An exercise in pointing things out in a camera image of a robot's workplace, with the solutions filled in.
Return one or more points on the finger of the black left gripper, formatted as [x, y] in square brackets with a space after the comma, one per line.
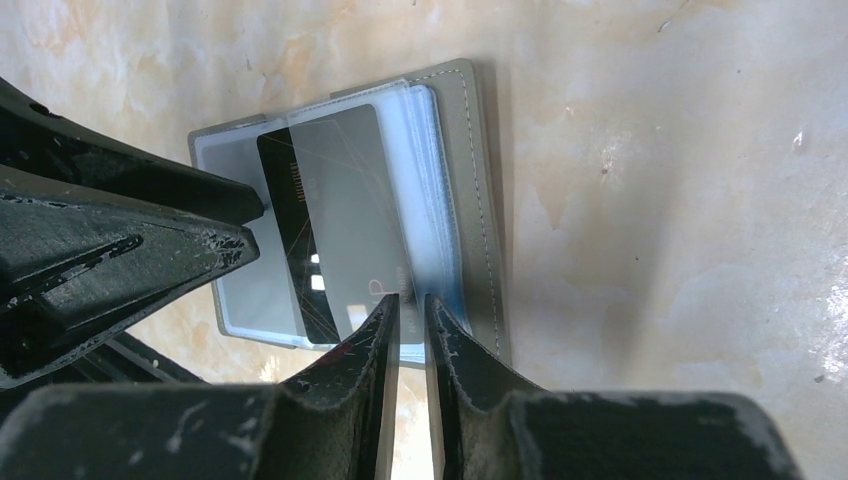
[79, 266]
[39, 142]

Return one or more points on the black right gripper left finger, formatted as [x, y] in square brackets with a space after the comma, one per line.
[332, 420]

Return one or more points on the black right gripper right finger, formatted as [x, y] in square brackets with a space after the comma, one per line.
[490, 422]

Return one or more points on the grey card holder wallet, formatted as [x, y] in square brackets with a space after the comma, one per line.
[432, 127]

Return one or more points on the black credit card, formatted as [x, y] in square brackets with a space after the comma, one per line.
[332, 195]

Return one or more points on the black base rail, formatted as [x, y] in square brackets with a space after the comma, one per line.
[123, 359]

